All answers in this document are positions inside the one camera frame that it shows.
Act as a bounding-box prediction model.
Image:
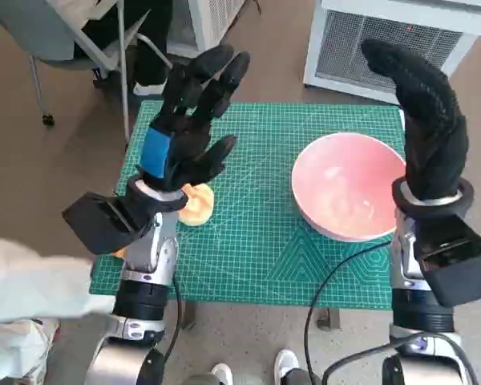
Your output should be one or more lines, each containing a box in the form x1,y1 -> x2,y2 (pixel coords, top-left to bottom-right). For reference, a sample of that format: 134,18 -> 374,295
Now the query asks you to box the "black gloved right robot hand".
360,38 -> 470,201

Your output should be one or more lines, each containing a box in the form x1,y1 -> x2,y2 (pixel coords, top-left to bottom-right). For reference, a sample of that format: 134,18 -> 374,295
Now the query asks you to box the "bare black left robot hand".
138,43 -> 252,193

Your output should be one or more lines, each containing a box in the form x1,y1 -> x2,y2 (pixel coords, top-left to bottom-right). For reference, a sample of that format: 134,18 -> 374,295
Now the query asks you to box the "pink bowl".
291,133 -> 408,243

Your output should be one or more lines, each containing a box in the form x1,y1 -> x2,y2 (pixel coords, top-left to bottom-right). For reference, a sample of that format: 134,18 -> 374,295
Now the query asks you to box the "round toy bread bun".
178,183 -> 216,228

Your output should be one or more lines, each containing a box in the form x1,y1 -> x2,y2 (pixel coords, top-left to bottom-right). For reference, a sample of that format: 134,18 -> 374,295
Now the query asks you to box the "seated person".
74,0 -> 174,97

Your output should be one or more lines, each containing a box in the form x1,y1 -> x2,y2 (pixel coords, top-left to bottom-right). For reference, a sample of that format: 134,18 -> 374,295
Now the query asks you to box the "large white grille unit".
303,0 -> 481,107

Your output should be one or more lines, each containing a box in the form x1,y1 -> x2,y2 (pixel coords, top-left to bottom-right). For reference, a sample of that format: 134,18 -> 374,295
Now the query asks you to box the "small white grille unit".
166,0 -> 245,54

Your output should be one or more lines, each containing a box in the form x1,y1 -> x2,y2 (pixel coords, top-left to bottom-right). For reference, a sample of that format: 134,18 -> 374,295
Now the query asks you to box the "green cutting mat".
88,99 -> 406,312

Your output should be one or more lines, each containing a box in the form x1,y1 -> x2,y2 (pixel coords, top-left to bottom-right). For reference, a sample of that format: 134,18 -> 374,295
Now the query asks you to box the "grey office chair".
0,0 -> 173,145

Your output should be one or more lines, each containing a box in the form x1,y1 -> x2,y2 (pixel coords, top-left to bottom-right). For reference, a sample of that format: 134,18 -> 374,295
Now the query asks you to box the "metal table leg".
179,300 -> 198,332
316,307 -> 342,332

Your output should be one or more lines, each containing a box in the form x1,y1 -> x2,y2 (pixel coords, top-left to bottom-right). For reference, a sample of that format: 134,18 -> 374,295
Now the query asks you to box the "person in pale clothing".
0,236 -> 117,385

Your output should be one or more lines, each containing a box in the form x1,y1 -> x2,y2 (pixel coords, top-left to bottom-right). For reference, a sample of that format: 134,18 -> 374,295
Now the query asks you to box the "person with white shoes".
184,348 -> 321,385

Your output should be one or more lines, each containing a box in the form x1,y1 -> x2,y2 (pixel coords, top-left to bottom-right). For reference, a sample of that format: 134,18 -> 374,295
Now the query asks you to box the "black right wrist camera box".
416,216 -> 481,308

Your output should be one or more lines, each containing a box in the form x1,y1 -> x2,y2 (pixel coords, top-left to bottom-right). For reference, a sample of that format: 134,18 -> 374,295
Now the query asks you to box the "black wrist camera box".
62,192 -> 153,256
416,216 -> 481,308

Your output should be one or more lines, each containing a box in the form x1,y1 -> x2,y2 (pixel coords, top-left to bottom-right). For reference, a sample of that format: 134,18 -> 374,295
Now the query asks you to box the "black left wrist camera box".
62,192 -> 153,256

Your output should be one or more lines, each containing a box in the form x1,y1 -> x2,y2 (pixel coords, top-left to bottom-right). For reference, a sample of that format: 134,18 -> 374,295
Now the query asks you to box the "long black cable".
304,240 -> 394,385

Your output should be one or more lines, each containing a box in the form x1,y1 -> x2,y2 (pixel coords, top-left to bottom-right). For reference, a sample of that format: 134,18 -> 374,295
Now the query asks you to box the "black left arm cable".
160,276 -> 184,362

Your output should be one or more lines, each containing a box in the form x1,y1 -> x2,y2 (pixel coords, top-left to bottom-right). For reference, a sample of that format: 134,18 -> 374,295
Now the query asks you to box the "looped black arm cable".
322,336 -> 479,385

